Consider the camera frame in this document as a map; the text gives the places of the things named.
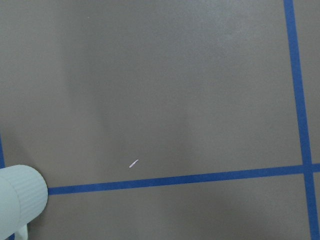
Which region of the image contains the white mug grey inside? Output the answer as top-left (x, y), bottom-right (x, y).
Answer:
top-left (0, 165), bottom-right (48, 240)

